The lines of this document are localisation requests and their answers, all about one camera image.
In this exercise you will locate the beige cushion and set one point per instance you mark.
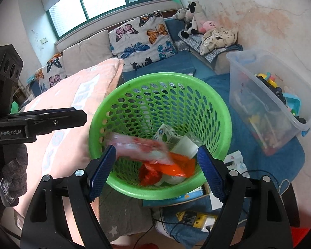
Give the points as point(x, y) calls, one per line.
point(85, 49)

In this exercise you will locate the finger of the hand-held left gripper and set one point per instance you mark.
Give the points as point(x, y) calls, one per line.
point(64, 120)

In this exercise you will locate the pink plush toy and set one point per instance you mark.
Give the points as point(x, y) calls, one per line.
point(208, 26)

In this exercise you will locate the person's left hand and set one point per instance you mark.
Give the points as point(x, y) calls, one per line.
point(10, 171)

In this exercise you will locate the thin book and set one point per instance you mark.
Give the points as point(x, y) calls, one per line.
point(181, 198)

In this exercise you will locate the white printed cloth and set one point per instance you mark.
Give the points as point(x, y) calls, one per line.
point(237, 160)

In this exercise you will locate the cream patterned cloth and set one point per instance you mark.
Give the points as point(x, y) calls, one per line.
point(219, 40)

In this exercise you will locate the grey star print cloth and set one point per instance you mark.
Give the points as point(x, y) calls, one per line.
point(124, 212)

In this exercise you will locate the green framed window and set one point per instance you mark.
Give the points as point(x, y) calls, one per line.
point(101, 2)

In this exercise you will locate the black and white cow plush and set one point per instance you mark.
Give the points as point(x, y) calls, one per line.
point(194, 18)

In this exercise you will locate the small butterfly print pillow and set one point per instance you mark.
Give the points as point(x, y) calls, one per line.
point(51, 75)

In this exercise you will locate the clear plastic storage box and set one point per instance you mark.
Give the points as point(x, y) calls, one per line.
point(251, 83)

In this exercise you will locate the small milk carton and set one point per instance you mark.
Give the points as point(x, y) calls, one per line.
point(167, 134)

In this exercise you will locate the pile of colourful toys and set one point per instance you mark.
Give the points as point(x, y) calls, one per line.
point(272, 96)

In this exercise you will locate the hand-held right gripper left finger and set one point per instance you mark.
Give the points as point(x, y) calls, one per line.
point(101, 176)

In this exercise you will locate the blue mat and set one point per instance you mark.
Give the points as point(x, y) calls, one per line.
point(171, 63)

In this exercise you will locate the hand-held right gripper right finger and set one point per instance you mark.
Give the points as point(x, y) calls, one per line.
point(210, 173)

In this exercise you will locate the large butterfly print pillow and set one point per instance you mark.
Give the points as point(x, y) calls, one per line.
point(142, 39)

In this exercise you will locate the pink blanket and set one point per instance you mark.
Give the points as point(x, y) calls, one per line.
point(67, 93)

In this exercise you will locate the yellow power strip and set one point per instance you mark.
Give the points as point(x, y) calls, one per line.
point(194, 219)

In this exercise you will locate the red foam fruit net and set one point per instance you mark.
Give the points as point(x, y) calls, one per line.
point(149, 176)

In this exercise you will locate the orange snack wrapper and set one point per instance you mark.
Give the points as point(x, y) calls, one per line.
point(180, 167)

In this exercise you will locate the green plastic basket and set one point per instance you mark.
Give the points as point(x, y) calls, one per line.
point(134, 103)

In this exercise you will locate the pink snack packet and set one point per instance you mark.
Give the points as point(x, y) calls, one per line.
point(140, 150)

